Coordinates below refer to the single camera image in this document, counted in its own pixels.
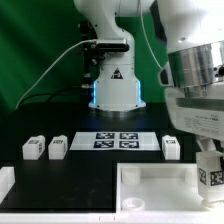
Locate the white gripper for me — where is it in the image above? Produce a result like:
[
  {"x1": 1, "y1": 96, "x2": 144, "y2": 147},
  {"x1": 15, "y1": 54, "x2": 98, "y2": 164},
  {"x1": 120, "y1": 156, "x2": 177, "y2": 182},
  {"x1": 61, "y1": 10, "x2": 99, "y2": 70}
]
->
[{"x1": 165, "y1": 88, "x2": 224, "y2": 152}]

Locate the white square tabletop panel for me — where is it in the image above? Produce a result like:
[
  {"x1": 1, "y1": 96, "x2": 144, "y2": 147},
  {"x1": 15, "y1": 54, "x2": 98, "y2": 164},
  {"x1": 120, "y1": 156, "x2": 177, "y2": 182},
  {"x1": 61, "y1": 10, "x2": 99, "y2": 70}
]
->
[{"x1": 115, "y1": 161, "x2": 224, "y2": 215}]

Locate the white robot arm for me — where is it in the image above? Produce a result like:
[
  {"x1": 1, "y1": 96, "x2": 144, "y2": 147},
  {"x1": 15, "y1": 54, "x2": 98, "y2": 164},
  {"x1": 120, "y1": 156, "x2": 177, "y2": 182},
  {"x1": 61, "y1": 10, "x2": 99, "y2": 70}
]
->
[{"x1": 73, "y1": 0, "x2": 224, "y2": 151}]

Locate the white sheet with tags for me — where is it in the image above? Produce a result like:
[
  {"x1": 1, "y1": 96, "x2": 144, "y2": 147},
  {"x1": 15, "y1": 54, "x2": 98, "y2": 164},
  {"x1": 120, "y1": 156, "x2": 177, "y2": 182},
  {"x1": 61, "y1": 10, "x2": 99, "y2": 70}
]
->
[{"x1": 70, "y1": 132, "x2": 160, "y2": 151}]

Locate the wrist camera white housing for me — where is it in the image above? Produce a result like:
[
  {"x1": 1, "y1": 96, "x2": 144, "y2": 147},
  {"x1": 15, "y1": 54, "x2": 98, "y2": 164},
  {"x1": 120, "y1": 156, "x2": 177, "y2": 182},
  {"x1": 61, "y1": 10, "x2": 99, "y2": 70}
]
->
[{"x1": 158, "y1": 63, "x2": 173, "y2": 87}]

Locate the black camera on base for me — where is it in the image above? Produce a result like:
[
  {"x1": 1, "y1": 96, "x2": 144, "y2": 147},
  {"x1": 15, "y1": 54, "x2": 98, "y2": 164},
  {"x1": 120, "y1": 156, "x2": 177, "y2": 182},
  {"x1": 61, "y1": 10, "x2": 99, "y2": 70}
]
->
[{"x1": 91, "y1": 38, "x2": 129, "y2": 52}]

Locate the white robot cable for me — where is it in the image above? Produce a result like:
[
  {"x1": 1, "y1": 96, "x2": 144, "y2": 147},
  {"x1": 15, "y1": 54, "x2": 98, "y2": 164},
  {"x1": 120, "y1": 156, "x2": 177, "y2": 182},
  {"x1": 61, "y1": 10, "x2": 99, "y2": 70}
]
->
[{"x1": 139, "y1": 0, "x2": 166, "y2": 72}]

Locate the white camera cable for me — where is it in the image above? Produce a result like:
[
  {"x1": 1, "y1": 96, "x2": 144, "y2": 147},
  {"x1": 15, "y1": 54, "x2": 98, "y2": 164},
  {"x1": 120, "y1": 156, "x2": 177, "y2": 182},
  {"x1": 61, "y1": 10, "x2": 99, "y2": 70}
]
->
[{"x1": 15, "y1": 39, "x2": 98, "y2": 110}]

